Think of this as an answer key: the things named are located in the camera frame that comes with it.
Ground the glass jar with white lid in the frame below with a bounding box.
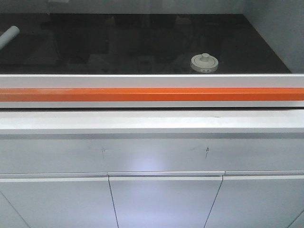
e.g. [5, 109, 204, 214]
[190, 53, 219, 74]

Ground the fume hood sash orange handle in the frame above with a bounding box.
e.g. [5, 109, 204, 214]
[0, 74, 304, 108]

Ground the white cabinet door middle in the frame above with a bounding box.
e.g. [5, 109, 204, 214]
[109, 172, 223, 228]

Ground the white cabinet door left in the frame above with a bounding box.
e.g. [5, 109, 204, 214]
[0, 177, 117, 228]

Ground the white paper roll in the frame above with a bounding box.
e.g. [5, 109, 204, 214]
[0, 26, 20, 49]

